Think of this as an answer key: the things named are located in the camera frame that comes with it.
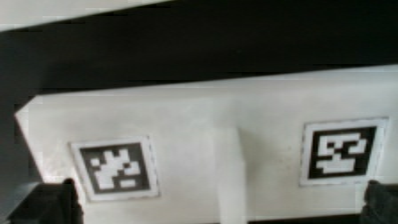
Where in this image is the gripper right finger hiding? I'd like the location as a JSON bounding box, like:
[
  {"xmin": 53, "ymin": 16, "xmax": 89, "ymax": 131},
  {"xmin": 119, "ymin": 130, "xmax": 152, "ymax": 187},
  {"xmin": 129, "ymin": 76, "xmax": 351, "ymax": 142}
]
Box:
[{"xmin": 360, "ymin": 180, "xmax": 398, "ymax": 224}]

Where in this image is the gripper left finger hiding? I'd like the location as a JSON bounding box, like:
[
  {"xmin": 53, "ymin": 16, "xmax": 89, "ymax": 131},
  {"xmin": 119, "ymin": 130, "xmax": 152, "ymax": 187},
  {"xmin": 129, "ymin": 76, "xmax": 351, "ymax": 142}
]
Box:
[{"xmin": 9, "ymin": 178, "xmax": 83, "ymax": 224}]

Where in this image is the white flat tagged panel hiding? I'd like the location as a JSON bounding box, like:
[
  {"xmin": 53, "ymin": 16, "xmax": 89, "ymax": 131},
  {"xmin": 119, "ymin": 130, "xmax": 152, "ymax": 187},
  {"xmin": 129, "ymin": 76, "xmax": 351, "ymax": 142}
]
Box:
[{"xmin": 16, "ymin": 64, "xmax": 398, "ymax": 224}]

